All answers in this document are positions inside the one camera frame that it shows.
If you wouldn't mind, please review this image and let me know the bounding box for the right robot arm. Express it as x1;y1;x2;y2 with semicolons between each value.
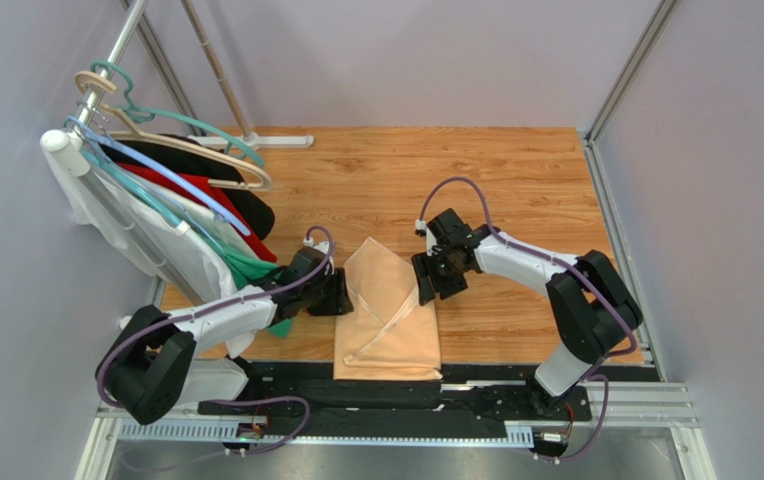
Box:
411;209;643;409

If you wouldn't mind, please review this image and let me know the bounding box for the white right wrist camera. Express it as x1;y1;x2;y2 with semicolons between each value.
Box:
414;219;435;255

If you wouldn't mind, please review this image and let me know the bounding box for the beige cloth napkin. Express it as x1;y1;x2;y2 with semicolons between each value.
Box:
333;237;442;381

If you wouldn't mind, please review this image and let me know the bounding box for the white clothes rack base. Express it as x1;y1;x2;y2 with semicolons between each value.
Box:
188;133;315;150

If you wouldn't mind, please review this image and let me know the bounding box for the beige wooden hanger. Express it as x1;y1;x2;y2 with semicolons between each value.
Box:
74;71;273;191

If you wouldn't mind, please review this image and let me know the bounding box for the aluminium frame rail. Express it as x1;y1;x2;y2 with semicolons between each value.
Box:
77;363;715;479

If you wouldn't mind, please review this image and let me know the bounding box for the thin metal rod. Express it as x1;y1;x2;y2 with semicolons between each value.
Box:
180;0;254;142

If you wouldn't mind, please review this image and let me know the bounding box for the black garment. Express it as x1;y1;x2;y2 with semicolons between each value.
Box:
101;140;275;241

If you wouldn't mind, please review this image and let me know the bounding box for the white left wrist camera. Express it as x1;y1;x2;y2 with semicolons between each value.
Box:
303;238;331;255

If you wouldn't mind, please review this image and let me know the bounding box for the white slotted cable duct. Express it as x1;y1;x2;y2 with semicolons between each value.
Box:
117;419;535;449

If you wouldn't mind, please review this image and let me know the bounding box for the metal clothes rack pole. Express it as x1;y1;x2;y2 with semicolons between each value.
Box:
40;0;149;177

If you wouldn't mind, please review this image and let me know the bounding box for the red garment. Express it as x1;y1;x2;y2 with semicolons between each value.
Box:
119;163;277;263

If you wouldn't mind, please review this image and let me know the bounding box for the teal plastic hanger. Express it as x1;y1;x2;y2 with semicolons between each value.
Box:
89;60;265;167

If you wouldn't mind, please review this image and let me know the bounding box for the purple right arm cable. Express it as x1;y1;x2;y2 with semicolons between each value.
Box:
416;175;640;465

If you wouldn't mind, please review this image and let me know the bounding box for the green garment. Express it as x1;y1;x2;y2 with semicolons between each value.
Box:
218;242;295;339

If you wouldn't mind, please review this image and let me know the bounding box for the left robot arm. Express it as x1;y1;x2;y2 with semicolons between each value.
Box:
96;246;353;425

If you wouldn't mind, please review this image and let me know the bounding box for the white garment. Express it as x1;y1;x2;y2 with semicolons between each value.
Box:
41;129;257;361

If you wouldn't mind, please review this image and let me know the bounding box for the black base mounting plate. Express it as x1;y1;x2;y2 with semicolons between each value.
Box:
197;361;603;439

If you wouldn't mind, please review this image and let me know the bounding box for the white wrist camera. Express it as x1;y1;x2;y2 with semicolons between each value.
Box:
414;219;435;255
303;238;331;255

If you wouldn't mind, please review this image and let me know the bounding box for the blue plastic hanger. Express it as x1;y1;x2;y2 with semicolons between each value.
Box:
65;115;253;236

